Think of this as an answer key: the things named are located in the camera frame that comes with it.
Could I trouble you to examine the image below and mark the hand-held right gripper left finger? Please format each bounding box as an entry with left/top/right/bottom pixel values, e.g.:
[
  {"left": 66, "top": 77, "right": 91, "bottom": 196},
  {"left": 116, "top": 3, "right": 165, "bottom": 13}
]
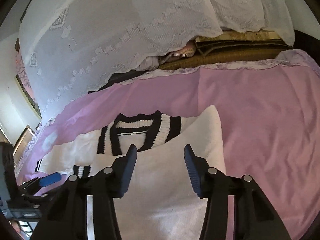
[{"left": 32, "top": 144, "right": 138, "bottom": 240}]

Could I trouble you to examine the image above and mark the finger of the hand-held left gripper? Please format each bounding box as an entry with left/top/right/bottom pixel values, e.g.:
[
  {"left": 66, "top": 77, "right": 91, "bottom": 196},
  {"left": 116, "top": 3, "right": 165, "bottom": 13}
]
[
  {"left": 25, "top": 194, "right": 52, "bottom": 205},
  {"left": 17, "top": 172, "right": 62, "bottom": 193}
]

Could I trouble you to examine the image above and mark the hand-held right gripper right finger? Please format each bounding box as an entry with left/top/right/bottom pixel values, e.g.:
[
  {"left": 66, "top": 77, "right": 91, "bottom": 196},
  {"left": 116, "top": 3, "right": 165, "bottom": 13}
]
[{"left": 184, "top": 144, "right": 292, "bottom": 240}]

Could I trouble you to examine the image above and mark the white sweater with black stripes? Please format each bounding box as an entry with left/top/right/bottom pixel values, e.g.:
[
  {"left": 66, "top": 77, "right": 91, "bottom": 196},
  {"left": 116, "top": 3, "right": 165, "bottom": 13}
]
[{"left": 35, "top": 105, "right": 227, "bottom": 240}]

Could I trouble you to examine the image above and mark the pink bed sheet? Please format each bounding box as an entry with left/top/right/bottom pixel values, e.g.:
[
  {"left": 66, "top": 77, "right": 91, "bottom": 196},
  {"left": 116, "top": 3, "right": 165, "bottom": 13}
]
[{"left": 15, "top": 49, "right": 320, "bottom": 240}]

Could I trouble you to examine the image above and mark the pink striped cloth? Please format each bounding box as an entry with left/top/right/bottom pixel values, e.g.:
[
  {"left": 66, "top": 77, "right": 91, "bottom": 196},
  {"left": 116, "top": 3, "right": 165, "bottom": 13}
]
[{"left": 160, "top": 42, "right": 195, "bottom": 64}]

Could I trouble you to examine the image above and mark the large white lace cover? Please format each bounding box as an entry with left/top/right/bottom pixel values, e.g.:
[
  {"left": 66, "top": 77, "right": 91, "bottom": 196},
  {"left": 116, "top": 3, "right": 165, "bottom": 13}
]
[{"left": 19, "top": 0, "right": 223, "bottom": 124}]

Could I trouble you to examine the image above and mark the small white lace cover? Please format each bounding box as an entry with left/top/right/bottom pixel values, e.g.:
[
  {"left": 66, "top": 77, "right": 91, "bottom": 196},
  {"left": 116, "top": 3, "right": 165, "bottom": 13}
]
[{"left": 202, "top": 0, "right": 295, "bottom": 47}]

